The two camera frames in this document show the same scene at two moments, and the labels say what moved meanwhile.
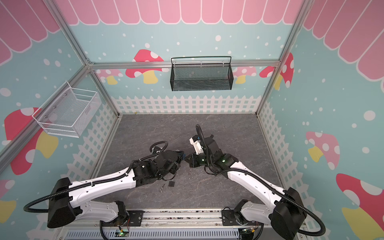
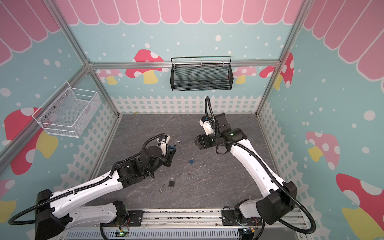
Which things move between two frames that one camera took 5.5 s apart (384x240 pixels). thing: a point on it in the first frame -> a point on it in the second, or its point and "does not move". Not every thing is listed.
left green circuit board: x=125 y=233 does not move
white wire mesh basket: x=68 y=111 does not move
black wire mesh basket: x=199 y=77 does not move
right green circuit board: x=246 y=232 does not move
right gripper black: x=192 y=158 -> x=202 y=141
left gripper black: x=180 y=158 -> x=169 y=156
